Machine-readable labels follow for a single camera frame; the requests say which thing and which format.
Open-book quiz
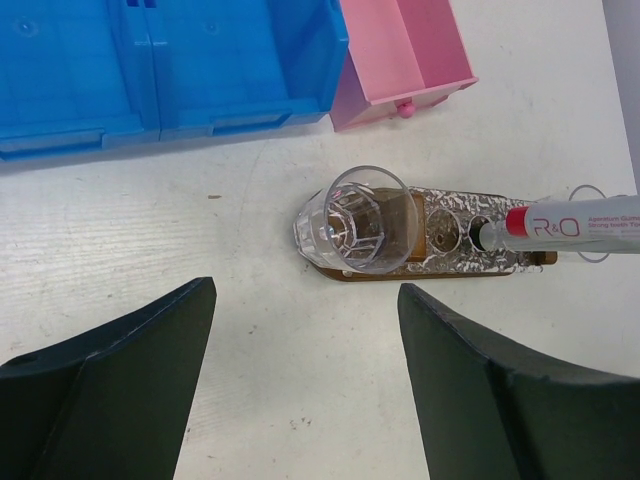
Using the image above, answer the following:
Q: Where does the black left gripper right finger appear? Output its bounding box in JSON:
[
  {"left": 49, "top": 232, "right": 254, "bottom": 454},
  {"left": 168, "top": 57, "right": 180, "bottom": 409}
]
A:
[{"left": 397, "top": 283, "right": 639, "bottom": 479}]

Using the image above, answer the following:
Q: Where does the blue plastic bin right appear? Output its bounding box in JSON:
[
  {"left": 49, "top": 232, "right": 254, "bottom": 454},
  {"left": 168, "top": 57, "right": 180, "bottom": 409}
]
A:
[{"left": 142, "top": 0, "right": 348, "bottom": 141}]

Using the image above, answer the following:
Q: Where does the blue plastic bin middle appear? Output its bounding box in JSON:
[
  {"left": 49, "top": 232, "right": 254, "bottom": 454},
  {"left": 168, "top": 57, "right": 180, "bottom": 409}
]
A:
[{"left": 1, "top": 0, "right": 160, "bottom": 161}]

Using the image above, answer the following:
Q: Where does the pink wooden drawer box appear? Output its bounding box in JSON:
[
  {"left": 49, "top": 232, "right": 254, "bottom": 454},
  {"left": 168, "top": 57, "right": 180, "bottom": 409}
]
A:
[{"left": 330, "top": 0, "right": 478, "bottom": 132}]

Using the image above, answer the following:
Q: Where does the blue plastic bin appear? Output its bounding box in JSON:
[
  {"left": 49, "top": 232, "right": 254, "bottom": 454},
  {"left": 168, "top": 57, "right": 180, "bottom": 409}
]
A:
[
  {"left": 142, "top": 0, "right": 348, "bottom": 141},
  {"left": 1, "top": 0, "right": 160, "bottom": 161}
]

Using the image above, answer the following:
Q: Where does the brown wooden tray holder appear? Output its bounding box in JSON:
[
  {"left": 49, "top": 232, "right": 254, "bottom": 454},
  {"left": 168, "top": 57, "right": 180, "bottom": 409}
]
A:
[{"left": 316, "top": 187, "right": 558, "bottom": 282}]

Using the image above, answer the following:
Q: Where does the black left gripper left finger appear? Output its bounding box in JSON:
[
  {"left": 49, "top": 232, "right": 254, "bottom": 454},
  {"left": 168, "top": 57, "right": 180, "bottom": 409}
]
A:
[{"left": 1, "top": 277, "right": 217, "bottom": 479}]

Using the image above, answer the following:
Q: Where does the white toothpaste red cap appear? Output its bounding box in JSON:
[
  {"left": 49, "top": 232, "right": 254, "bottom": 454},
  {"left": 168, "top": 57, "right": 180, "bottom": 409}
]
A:
[{"left": 478, "top": 195, "right": 639, "bottom": 254}]

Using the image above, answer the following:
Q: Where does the clear plastic cup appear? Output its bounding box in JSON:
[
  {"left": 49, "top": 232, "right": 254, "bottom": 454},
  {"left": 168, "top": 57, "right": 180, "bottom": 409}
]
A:
[
  {"left": 293, "top": 165, "right": 419, "bottom": 275},
  {"left": 560, "top": 184, "right": 639, "bottom": 263}
]

